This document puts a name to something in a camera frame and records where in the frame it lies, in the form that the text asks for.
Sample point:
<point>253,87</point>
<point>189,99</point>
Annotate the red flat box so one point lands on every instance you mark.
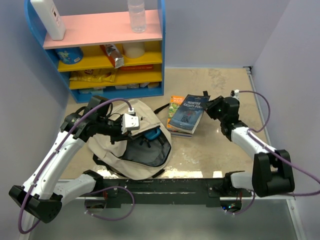
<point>137,67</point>

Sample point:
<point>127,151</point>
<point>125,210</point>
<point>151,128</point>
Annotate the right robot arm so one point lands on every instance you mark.
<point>270,176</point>

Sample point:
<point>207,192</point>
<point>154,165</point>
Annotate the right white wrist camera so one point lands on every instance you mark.
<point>235,94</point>

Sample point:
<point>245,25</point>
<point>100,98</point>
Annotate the purple cover book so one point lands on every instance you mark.
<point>181,134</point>

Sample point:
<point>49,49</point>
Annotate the aluminium frame rail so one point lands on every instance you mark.
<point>131,141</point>

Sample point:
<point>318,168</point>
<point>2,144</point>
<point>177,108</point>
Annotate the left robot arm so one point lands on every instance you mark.
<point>40,195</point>

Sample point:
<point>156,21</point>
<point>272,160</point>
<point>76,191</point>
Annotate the beige canvas backpack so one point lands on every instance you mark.
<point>135,158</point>

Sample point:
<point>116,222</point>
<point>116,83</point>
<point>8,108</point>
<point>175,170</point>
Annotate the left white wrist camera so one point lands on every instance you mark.
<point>130,123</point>

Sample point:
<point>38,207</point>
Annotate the white cylindrical container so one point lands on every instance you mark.
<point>133,50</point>

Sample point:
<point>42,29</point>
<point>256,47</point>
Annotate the white small boxes row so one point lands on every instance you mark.
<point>101,90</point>

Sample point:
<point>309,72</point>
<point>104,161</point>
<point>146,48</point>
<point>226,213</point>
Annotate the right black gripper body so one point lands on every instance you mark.
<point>214,110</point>

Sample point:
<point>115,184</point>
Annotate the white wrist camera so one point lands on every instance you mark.
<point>235,94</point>
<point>130,123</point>

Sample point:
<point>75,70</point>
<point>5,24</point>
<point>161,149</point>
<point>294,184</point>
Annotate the blue round snack tub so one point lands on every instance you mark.
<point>70,55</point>

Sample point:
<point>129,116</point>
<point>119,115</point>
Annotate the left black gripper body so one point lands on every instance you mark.
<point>111,127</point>

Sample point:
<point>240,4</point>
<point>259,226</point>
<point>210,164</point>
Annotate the orange treehouse book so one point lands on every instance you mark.
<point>174,104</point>

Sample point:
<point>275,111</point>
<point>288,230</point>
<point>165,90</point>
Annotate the clear plastic water bottle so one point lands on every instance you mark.
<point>137,15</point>

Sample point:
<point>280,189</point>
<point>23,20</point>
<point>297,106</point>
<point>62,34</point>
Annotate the orange silver snack packet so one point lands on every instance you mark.
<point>113,54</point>

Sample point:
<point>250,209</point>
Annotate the dark cover book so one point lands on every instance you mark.
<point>189,113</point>

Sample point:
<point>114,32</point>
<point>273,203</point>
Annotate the blue dinosaur pencil case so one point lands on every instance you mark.
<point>152,134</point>

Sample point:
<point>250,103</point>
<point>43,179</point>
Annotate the yellow chips bag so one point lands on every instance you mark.
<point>93,75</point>

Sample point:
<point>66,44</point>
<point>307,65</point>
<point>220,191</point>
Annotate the blue shelf unit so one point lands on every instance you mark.
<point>89,31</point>

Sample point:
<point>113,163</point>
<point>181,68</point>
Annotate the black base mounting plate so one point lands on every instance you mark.
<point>162,192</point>

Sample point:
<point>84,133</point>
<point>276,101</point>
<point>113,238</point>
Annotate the white rectangular bottle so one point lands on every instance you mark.
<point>50,17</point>

